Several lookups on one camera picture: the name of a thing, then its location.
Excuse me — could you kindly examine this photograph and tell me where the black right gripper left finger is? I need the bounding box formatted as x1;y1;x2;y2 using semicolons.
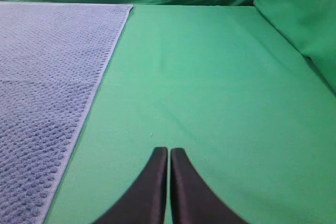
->
95;147;168;223

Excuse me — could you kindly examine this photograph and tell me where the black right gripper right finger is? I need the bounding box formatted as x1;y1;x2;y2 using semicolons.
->
170;148;247;223

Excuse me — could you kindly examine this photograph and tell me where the blue waffle-weave towel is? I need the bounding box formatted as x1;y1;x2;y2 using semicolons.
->
1;2;132;223

